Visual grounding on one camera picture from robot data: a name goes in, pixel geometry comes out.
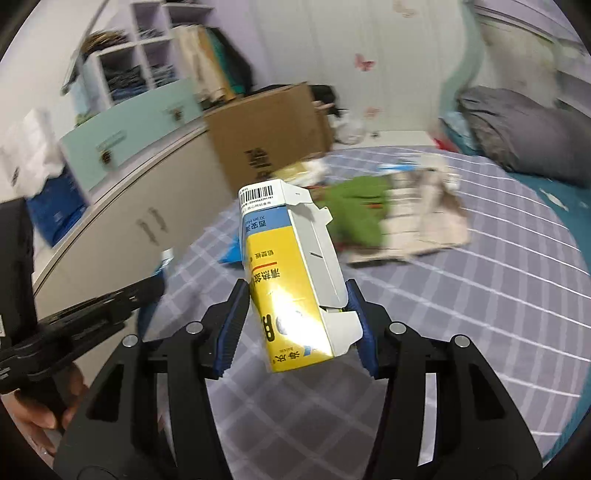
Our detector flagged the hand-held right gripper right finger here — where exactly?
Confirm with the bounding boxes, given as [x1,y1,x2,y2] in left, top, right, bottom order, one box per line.
[344,278,544,480]

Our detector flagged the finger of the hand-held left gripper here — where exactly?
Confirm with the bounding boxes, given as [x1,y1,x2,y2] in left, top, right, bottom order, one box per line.
[33,275,166,364]

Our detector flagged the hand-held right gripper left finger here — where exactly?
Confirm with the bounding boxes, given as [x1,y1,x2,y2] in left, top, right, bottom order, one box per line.
[54,278,251,480]

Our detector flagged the yellow and blue medicine box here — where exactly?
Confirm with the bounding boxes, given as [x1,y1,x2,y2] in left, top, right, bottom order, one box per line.
[238,180,363,374]

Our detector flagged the person's left hand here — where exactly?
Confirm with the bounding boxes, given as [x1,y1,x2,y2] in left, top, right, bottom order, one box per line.
[0,364,89,459]

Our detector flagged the blue and white bag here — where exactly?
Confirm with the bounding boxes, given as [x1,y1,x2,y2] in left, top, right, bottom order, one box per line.
[0,108,90,247]

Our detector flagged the white cabinet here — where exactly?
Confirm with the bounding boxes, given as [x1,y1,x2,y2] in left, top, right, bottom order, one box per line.
[32,124,236,333]

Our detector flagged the green crumpled packet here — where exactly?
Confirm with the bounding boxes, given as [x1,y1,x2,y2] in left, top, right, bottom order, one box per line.
[318,178,393,247]

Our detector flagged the torn white flattened box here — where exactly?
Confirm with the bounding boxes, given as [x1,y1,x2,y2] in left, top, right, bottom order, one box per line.
[346,157,472,267]

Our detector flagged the teal drawer unit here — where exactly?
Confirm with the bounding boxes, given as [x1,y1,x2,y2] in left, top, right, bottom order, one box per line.
[60,76,205,192]

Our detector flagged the large brown cardboard box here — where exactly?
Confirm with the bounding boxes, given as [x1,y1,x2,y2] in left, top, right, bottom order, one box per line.
[203,82,335,197]

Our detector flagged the red box with white top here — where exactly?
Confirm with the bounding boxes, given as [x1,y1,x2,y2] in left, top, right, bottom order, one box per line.
[332,130,435,148]

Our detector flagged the white plastic bag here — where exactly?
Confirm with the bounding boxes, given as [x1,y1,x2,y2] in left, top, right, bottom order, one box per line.
[335,115,370,146]

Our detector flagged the black cloth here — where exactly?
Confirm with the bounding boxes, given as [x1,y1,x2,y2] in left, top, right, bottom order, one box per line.
[309,85,349,116]

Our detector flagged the hanging clothes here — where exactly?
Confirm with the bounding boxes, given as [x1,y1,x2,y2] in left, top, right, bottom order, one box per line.
[173,25,254,107]

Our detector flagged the grey blanket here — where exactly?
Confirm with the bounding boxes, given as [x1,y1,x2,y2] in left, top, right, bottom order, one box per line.
[456,87,591,186]

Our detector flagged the white cubby shelf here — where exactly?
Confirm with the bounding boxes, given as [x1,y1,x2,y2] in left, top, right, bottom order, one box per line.
[60,0,218,112]

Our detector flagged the pale green headboard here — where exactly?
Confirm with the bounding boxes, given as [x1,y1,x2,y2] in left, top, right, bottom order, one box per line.
[441,18,488,155]

